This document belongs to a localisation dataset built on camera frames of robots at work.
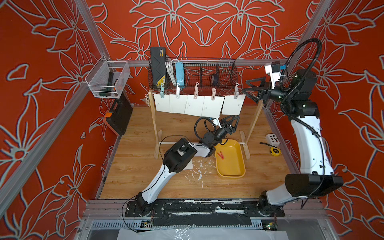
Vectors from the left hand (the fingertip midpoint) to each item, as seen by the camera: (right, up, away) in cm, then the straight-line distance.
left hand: (238, 116), depth 77 cm
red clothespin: (-6, -24, +16) cm, 29 cm away
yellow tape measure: (+28, -22, +15) cm, 39 cm away
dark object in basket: (-10, +24, +16) cm, 31 cm away
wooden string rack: (+10, -16, +16) cm, 25 cm away
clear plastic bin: (-75, +23, +12) cm, 80 cm away
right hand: (-4, +12, -18) cm, 22 cm away
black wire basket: (-16, +29, +21) cm, 39 cm away
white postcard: (-26, -30, +12) cm, 41 cm away
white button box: (+28, -14, +19) cm, 36 cm away
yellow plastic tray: (-1, -27, +14) cm, 31 cm away
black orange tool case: (-73, +1, +20) cm, 75 cm away
